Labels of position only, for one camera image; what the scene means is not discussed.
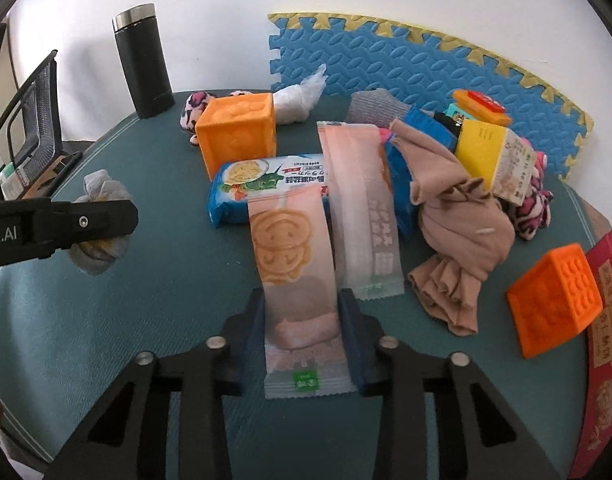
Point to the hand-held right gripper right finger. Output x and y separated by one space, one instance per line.
357 342

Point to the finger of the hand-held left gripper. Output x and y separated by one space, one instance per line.
86 220

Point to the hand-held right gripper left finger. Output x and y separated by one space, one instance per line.
253 340

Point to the pink biscuit packet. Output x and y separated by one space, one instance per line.
296 280

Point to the beige stockings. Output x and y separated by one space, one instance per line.
461 230

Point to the bright blue packet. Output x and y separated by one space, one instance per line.
426 127

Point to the grey ribbed sock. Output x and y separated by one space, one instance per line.
376 107

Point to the white plastic bag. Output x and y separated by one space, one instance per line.
296 100

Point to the black mesh desk organizer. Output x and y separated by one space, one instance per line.
36 125

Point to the pink wafer packet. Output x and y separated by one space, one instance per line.
361 210

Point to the blue noodle packet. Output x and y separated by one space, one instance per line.
256 175

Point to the black thermos flask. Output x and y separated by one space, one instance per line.
143 60

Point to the large orange embossed cube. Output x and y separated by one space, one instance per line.
236 135

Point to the small orange embossed cube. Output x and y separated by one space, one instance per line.
556 300

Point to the yellow carton box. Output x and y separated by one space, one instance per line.
491 155

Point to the teal orange toy van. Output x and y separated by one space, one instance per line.
478 105

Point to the blue foam puzzle mat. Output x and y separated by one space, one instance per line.
386 60

